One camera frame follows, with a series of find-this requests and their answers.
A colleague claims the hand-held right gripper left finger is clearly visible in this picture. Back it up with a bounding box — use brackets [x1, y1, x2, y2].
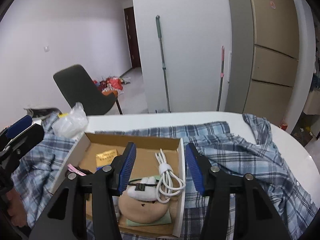
[29, 142, 137, 240]

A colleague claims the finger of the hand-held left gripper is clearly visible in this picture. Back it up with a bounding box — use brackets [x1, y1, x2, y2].
[0, 115, 33, 143]
[0, 123, 45, 161]

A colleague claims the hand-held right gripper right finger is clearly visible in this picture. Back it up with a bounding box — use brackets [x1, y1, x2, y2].
[184, 142, 293, 240]

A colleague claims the shallow cardboard box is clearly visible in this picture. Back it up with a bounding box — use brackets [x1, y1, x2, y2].
[50, 131, 187, 238]

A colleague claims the white cable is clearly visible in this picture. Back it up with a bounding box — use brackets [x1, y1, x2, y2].
[154, 149, 186, 204]

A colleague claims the white plush bunny hair tie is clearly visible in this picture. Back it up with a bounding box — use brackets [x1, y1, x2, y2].
[126, 176, 160, 202]

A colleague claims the round tan cushion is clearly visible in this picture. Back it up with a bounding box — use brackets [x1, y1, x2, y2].
[117, 194, 170, 222]

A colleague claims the pink strip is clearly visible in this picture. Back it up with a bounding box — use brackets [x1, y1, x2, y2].
[67, 164, 85, 176]

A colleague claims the person's left hand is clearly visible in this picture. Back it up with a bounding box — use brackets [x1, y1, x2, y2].
[5, 187, 28, 228]

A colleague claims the yellow and blue packet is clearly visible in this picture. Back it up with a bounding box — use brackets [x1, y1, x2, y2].
[96, 149, 119, 170]

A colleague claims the grey magazine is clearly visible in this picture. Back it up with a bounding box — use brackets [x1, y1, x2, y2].
[24, 107, 62, 118]

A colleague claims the clear plastic bag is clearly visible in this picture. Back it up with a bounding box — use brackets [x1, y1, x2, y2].
[51, 102, 89, 138]

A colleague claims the blue plaid shirt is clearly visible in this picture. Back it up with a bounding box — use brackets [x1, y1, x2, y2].
[11, 112, 318, 240]

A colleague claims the green paper pad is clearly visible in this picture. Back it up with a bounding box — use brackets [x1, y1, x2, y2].
[126, 211, 173, 227]

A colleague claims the dark chair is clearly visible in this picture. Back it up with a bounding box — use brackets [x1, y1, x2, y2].
[53, 64, 123, 117]

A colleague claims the red bags pile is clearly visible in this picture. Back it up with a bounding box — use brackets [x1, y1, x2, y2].
[92, 76, 132, 97]

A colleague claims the dark brown door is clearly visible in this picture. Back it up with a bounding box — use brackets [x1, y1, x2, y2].
[123, 6, 142, 69]

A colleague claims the beige wardrobe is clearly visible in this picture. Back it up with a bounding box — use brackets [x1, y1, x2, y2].
[225, 0, 315, 135]

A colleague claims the pink broom handle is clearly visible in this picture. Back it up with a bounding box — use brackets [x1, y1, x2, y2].
[216, 46, 225, 112]

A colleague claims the green mop handle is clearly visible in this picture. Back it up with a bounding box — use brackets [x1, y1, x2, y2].
[155, 15, 171, 113]

